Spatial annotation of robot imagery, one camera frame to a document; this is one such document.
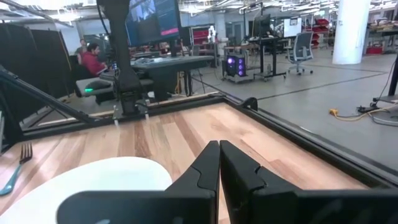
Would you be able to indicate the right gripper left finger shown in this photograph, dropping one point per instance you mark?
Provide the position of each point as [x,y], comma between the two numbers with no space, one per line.
[186,205]

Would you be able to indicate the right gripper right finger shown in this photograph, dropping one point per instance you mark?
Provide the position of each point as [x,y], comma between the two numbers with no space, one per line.
[255,202]

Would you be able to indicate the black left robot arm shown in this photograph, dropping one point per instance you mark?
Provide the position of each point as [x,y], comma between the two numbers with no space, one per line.
[119,46]

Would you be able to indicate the white plate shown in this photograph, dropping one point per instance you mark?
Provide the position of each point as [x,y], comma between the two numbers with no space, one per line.
[109,174]

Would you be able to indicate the computer tower purple lights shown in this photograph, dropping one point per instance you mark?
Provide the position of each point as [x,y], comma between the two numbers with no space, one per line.
[235,66]

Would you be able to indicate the dark office desk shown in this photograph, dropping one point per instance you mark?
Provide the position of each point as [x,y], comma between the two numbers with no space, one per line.
[168,63]

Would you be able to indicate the black power strip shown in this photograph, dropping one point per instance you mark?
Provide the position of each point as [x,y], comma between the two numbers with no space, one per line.
[367,109]

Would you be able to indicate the black computer mouse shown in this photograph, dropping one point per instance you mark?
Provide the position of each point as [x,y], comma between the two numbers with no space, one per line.
[98,85]

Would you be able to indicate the grey side desk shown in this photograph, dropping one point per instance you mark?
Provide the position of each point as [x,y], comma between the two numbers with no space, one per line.
[81,85]

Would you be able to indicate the grey office chair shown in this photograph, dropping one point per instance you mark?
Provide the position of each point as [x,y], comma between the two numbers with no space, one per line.
[301,46]

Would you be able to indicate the black standing desk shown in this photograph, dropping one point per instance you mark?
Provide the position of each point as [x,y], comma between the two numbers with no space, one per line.
[269,40]

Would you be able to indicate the person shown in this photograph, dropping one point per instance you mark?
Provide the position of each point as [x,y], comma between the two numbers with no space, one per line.
[91,62]
[81,46]

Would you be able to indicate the black desk monitor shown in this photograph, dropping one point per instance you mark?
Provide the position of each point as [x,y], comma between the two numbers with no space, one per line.
[261,25]

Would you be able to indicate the whiteboard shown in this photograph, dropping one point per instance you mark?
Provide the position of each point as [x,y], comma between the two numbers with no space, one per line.
[292,27]

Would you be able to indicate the red storage bin shelf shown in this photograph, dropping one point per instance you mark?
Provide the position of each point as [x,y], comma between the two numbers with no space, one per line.
[320,29]

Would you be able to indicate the large display monitor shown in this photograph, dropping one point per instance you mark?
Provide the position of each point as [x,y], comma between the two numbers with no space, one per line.
[152,18]

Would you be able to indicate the red crate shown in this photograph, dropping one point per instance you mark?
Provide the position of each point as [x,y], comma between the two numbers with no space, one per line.
[374,50]

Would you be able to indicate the white round pillar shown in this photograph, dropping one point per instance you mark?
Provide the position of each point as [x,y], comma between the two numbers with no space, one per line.
[351,31]

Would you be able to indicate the black partition panel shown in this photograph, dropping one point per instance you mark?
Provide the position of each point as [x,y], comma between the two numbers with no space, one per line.
[37,59]

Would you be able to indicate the black aluminium table frame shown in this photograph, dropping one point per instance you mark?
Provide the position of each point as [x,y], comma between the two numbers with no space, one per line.
[311,144]

